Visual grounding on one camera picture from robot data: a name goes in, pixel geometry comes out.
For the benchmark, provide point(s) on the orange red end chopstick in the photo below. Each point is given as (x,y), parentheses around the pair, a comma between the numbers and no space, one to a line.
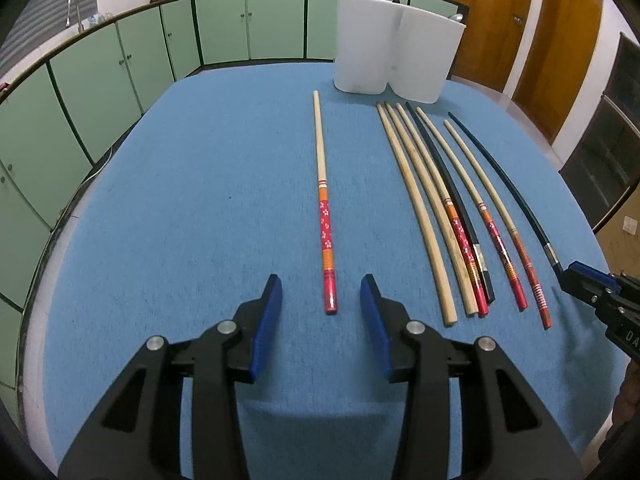
(526,261)

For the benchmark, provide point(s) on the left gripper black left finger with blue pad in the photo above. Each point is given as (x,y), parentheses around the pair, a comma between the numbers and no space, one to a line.
(134,430)

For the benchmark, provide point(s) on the wooden door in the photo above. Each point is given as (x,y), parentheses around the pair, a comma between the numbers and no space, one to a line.
(494,30)
(558,61)

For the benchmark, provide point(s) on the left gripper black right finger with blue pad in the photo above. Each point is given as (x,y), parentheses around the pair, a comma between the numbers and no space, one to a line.
(507,432)

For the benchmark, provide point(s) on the white double utensil holder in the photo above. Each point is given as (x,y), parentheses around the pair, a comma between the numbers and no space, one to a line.
(382,45)

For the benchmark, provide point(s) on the red end bamboo chopstick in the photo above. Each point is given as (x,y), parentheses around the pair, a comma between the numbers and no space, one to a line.
(446,212)
(496,238)

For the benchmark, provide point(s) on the green lower kitchen cabinets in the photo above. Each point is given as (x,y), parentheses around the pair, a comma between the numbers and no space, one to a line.
(77,108)

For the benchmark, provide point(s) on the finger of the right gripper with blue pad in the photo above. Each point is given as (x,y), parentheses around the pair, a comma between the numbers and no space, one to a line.
(593,287)

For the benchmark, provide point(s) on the red patterned bamboo chopstick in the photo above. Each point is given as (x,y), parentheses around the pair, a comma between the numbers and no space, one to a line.
(326,242)

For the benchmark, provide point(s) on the black glass cabinet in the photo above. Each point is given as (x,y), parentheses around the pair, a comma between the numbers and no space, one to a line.
(604,167)

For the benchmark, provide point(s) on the blue table mat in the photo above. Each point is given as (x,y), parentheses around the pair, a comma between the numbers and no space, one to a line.
(215,189)

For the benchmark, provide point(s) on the black chopstick silver band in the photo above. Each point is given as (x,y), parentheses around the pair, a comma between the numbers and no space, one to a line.
(458,204)
(539,231)

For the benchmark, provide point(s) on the chrome faucet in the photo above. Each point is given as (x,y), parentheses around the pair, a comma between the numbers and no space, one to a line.
(73,9)

